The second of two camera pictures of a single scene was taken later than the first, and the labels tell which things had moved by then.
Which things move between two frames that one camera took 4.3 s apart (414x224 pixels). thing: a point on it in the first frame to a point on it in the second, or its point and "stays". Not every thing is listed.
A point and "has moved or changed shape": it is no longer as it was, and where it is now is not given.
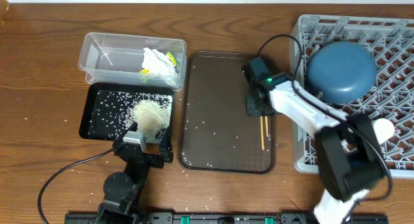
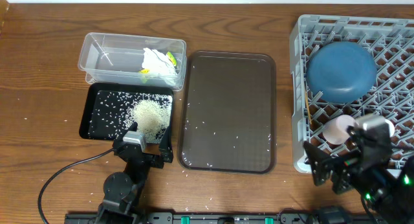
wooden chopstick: x=262 y=134 has moved or changed shape
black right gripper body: x=255 y=108 to x=347 y=174
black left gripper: x=167 y=153 stays
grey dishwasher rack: x=391 y=43 stays
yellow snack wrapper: x=171 y=57 stays
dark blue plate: x=341 y=72 stays
